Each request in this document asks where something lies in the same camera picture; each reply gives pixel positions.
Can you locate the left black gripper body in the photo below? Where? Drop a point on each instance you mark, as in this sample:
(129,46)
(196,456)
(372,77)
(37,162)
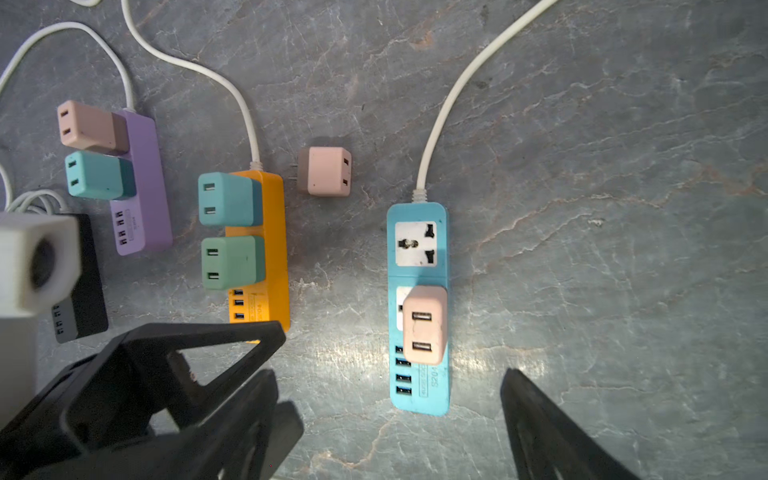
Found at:
(101,401)

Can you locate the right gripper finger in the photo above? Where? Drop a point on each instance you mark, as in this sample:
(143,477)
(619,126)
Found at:
(545,442)

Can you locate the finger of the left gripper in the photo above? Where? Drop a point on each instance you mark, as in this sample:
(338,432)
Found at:
(210,354)
(248,437)

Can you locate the green plug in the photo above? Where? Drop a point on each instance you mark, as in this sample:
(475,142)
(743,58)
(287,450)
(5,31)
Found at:
(231,262)

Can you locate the orange power strip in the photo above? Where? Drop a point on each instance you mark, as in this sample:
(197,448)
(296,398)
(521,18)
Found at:
(268,300)

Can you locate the pink plug teal strip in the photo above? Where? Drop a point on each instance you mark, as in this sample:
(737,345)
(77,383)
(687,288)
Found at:
(324,171)
(425,312)

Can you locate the teal power strip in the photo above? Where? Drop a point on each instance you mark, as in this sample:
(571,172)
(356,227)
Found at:
(418,254)

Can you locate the teal plug on purple strip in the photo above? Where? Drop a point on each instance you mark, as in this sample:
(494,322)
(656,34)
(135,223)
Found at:
(99,177)

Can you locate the pink plug on purple strip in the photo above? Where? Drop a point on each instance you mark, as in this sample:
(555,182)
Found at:
(84,127)

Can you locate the black power strip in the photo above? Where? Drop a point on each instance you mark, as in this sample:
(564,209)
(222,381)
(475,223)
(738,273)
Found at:
(84,312)

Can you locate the purple power strip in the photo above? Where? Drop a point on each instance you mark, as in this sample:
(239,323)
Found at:
(142,223)

